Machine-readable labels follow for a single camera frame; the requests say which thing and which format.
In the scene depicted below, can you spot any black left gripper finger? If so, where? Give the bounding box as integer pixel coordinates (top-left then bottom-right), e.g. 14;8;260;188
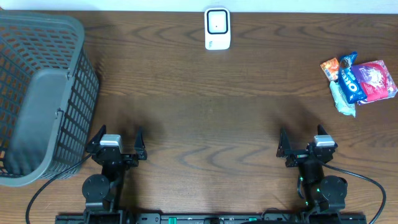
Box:
85;124;106;152
134;127;146;154

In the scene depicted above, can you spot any teal snack packet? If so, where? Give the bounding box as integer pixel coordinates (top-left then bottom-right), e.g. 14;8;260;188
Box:
330;81;356;118

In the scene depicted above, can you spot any blue Oreo cookie pack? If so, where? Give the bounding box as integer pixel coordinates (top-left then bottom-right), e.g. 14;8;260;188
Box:
338;52;367;104

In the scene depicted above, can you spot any orange small snack box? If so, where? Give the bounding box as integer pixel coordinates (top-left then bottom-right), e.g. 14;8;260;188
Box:
320;58;340;82

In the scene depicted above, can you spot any red purple snack pack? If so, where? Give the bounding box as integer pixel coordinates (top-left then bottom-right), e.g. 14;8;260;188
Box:
351;60;397;105

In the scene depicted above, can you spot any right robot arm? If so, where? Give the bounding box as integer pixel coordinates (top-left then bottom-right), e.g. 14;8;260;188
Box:
276;124;348;223

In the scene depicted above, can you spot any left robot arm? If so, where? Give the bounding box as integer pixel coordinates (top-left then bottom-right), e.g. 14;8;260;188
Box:
82;126;147;223

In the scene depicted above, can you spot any grey plastic shopping basket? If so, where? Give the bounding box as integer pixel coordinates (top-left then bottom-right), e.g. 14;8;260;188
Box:
1;11;100;187

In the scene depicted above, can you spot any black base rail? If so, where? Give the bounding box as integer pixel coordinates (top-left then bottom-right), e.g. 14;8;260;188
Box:
55;212;367;224

